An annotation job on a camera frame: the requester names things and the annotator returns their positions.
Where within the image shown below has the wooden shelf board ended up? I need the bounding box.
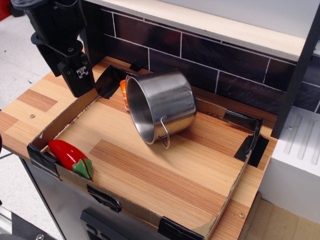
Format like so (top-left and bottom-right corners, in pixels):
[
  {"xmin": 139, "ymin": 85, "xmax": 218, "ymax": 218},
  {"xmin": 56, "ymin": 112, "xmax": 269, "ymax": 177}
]
[{"xmin": 94, "ymin": 0, "xmax": 306, "ymax": 61}]

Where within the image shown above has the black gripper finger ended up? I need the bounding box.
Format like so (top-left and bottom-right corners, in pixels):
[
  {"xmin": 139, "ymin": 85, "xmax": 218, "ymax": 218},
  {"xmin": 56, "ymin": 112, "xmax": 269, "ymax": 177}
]
[
  {"xmin": 57, "ymin": 52, "xmax": 95, "ymax": 98},
  {"xmin": 37, "ymin": 43, "xmax": 61, "ymax": 77}
]

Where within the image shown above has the stainless steel pot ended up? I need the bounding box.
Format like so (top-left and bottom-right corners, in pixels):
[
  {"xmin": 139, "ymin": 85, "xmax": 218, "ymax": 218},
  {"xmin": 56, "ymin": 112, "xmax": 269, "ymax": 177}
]
[{"xmin": 126, "ymin": 69, "xmax": 197, "ymax": 149}]

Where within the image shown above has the cardboard fence with black tape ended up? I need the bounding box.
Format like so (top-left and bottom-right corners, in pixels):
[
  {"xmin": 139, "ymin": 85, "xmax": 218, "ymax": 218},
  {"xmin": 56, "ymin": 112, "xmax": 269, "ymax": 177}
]
[{"xmin": 27, "ymin": 68, "xmax": 275, "ymax": 240}]

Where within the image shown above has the red toy chili pepper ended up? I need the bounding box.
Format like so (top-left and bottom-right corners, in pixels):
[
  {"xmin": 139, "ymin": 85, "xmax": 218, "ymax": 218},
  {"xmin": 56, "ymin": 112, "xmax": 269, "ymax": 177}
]
[{"xmin": 48, "ymin": 139, "xmax": 93, "ymax": 180}]

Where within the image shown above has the white dish drying rack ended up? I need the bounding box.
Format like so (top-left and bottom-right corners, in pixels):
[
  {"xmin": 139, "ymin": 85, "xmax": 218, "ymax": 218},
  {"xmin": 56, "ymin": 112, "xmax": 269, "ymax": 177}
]
[{"xmin": 259, "ymin": 106, "xmax": 320, "ymax": 223}]

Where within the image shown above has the dark grey vertical post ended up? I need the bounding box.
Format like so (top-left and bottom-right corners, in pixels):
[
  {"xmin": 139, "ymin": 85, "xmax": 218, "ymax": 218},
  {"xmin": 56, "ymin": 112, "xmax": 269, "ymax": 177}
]
[{"xmin": 270, "ymin": 6, "xmax": 320, "ymax": 139}]

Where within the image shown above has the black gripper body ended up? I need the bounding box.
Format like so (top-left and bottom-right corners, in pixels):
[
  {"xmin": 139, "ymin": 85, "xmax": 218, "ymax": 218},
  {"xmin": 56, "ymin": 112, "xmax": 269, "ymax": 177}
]
[{"xmin": 12, "ymin": 0, "xmax": 87, "ymax": 61}]

